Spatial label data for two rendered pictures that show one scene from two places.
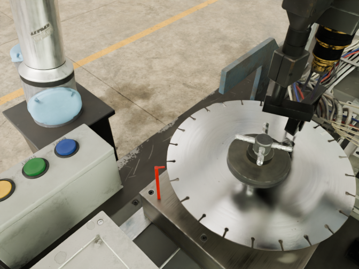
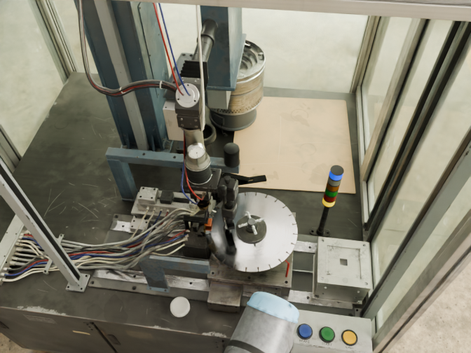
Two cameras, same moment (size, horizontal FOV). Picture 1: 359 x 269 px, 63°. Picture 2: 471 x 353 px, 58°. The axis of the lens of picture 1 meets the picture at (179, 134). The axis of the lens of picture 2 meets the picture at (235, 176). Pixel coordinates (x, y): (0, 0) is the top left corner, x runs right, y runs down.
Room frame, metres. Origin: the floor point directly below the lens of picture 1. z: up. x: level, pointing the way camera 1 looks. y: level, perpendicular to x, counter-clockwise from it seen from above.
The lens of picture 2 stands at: (0.81, 0.49, 2.28)
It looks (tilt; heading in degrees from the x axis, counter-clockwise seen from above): 52 degrees down; 236
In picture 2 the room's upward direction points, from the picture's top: 2 degrees counter-clockwise
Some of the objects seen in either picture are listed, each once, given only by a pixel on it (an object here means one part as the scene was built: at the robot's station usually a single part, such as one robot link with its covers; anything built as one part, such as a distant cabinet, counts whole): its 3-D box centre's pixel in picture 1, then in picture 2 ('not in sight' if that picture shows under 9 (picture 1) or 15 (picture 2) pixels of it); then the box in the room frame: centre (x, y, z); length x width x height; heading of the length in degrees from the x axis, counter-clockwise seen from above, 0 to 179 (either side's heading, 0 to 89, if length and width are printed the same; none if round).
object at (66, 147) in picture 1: (67, 148); (304, 331); (0.39, 0.24, 0.90); 0.04 x 0.04 x 0.02
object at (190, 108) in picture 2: not in sight; (202, 92); (0.35, -0.36, 1.45); 0.35 x 0.07 x 0.28; 47
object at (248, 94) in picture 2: not in sight; (232, 89); (-0.06, -0.83, 0.93); 0.31 x 0.31 x 0.36
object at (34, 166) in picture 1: (36, 168); (326, 334); (0.34, 0.28, 0.90); 0.04 x 0.04 x 0.02
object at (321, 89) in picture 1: (306, 108); (198, 223); (0.47, -0.27, 0.95); 0.10 x 0.03 x 0.07; 137
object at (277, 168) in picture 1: (259, 155); (251, 227); (0.33, -0.14, 0.96); 0.11 x 0.11 x 0.03
